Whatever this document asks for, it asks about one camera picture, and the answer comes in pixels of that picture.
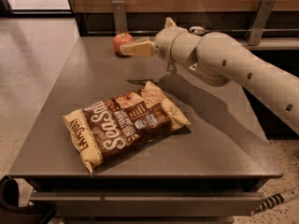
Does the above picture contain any red apple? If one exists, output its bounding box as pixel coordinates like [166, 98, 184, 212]
[113, 33, 134, 56]

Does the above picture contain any metal bracket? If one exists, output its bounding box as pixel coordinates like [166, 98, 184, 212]
[112, 0, 128, 34]
[245, 0, 276, 46]

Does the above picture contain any left metal bracket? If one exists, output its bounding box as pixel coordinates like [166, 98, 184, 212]
[112, 0, 128, 34]

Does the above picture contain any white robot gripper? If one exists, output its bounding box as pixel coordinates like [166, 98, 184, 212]
[120, 17, 188, 62]

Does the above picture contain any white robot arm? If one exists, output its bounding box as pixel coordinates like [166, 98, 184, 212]
[120, 18, 299, 133]

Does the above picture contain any blue soda can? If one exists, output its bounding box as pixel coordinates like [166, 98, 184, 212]
[189, 26, 206, 35]

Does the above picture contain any brown sea salt chip bag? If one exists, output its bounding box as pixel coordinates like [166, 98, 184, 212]
[64, 81, 190, 173]

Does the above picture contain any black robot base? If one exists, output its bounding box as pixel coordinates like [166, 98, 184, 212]
[0, 175, 57, 224]

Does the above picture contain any striped cable on floor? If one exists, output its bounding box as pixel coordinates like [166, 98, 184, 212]
[250, 188, 299, 217]

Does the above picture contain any right metal bracket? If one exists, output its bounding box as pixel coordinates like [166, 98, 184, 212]
[245, 0, 276, 46]

